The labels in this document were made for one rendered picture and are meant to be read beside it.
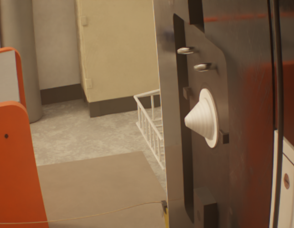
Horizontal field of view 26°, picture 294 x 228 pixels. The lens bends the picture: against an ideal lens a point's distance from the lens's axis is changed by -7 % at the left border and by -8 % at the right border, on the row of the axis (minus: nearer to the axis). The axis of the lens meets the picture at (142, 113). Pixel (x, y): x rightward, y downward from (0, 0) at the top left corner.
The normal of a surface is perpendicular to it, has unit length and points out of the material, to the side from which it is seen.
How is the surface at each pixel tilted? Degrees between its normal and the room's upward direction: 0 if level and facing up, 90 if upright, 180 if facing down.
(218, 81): 90
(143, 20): 90
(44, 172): 0
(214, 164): 90
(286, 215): 90
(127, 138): 0
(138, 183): 0
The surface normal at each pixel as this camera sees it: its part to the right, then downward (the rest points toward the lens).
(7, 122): 0.22, 0.35
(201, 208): -0.97, 0.15
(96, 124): -0.07, -0.93
